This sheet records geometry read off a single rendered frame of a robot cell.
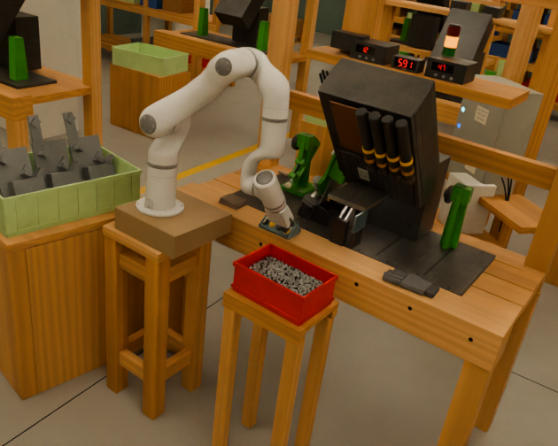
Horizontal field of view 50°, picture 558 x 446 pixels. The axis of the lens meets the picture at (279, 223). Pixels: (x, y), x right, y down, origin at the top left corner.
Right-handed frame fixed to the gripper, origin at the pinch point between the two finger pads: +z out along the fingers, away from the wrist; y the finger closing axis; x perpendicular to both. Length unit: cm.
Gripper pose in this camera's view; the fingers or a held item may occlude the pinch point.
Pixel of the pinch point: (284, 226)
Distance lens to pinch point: 233.0
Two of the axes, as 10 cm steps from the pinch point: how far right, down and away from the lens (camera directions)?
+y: 8.0, 3.5, -4.8
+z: 2.4, 5.6, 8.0
